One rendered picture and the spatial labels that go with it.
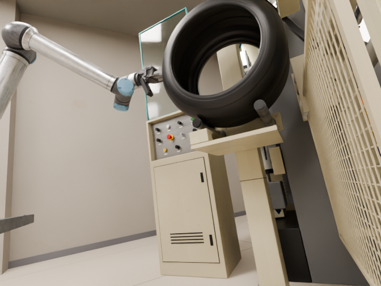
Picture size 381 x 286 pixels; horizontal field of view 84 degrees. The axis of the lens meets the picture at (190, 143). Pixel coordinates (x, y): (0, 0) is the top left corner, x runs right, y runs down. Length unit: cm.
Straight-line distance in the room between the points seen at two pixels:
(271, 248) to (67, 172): 292
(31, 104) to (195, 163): 282
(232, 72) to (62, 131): 284
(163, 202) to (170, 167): 29
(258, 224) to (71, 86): 343
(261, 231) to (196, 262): 67
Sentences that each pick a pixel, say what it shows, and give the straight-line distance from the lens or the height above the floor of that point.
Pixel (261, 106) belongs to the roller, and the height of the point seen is 89.
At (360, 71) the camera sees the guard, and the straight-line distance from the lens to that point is 38.
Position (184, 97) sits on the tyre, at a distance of 98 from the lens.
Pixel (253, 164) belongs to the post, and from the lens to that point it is 124.
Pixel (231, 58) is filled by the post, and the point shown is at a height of 137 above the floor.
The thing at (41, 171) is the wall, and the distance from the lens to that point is 357.
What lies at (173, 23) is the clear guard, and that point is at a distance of 227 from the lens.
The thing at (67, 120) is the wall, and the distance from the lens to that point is 373.
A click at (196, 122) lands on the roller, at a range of 96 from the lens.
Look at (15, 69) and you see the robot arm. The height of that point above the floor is 131.
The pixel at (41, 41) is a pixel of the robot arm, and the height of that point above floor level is 139.
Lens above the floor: 61
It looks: 12 degrees up
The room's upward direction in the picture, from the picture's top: 8 degrees counter-clockwise
